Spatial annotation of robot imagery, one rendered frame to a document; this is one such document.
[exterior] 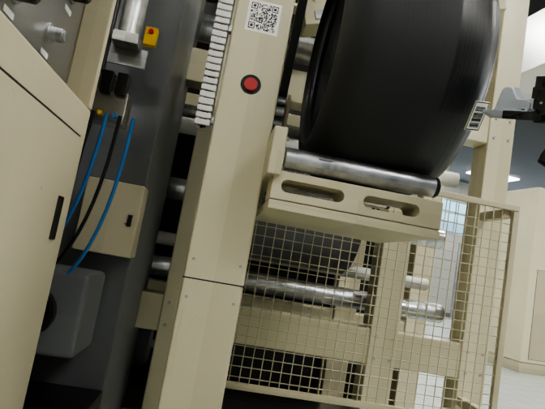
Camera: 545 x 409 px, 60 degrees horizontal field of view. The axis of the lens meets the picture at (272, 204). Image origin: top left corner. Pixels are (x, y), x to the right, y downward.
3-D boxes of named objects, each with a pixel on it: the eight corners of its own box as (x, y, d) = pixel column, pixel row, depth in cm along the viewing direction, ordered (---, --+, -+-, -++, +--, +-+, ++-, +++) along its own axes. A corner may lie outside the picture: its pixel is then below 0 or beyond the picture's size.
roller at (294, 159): (279, 161, 96) (282, 142, 98) (276, 170, 101) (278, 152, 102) (441, 193, 100) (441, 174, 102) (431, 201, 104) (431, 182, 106)
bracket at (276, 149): (266, 172, 93) (275, 124, 94) (251, 195, 132) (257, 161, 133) (283, 175, 93) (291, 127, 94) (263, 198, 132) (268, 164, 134)
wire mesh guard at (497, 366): (205, 385, 137) (248, 152, 146) (205, 383, 139) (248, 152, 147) (495, 428, 146) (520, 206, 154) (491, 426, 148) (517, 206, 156)
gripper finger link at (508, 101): (486, 86, 94) (537, 87, 87) (482, 117, 95) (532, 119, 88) (479, 86, 91) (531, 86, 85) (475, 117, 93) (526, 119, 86)
